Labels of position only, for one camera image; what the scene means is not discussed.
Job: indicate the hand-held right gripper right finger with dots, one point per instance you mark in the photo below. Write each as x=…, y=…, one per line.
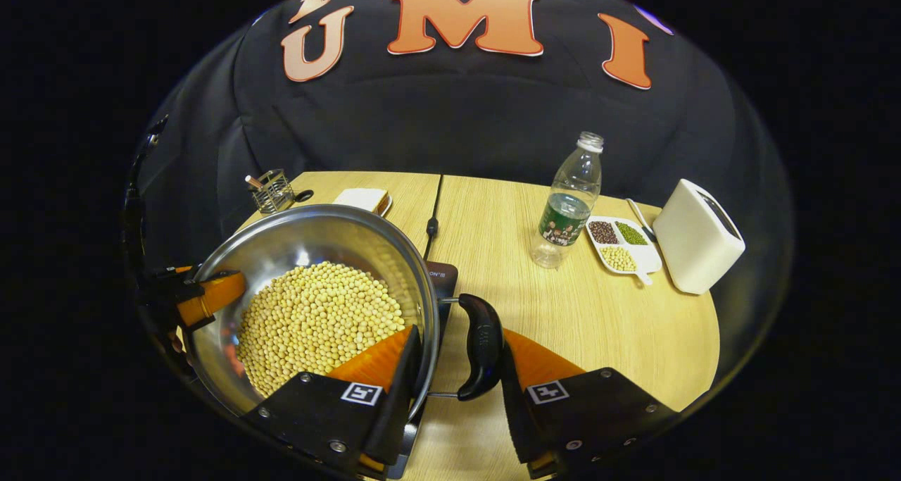
x=514, y=417

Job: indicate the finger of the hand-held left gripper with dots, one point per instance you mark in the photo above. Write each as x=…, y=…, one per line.
x=211, y=298

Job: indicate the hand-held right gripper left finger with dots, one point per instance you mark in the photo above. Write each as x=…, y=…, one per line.
x=398, y=396

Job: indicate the stainless steel pot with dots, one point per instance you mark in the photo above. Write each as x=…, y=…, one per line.
x=317, y=234

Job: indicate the black induction cooktop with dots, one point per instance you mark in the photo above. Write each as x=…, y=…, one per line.
x=440, y=277

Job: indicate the pile of soybeans in pot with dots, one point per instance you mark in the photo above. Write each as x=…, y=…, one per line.
x=317, y=319

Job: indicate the sandwich on plate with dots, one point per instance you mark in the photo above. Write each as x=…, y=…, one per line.
x=362, y=201

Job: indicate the small pile of soybeans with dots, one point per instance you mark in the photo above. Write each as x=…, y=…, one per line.
x=618, y=258

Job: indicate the pile of red beans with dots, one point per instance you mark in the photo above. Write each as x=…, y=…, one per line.
x=603, y=232

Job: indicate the white divided dish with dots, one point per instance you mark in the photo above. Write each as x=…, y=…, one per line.
x=646, y=255

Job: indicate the clear plastic water bottle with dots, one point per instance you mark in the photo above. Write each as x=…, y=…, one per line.
x=566, y=213

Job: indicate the pile of green mung beans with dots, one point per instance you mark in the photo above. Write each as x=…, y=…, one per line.
x=631, y=233

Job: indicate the white toaster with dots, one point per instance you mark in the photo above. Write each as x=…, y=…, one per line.
x=693, y=248

